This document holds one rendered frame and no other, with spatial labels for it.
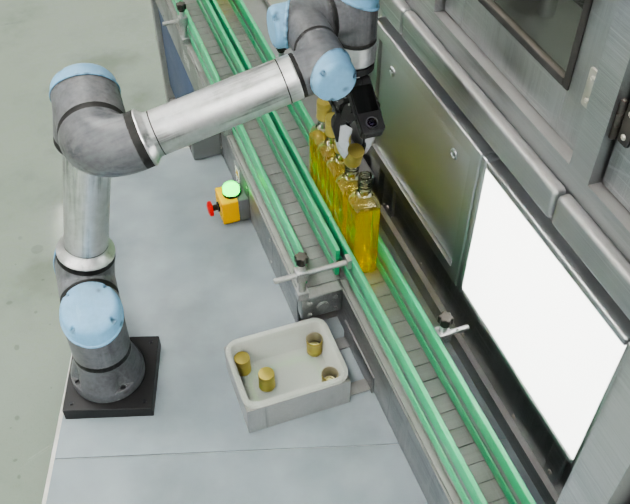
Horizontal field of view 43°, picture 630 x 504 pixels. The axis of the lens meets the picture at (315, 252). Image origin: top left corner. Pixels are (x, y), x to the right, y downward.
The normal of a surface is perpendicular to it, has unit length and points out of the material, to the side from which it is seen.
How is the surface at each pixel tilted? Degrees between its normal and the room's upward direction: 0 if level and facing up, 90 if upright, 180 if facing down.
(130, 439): 0
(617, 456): 90
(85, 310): 10
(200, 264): 0
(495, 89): 90
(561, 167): 90
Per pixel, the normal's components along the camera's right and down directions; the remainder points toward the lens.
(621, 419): -0.94, 0.25
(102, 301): 0.07, -0.56
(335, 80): 0.32, 0.72
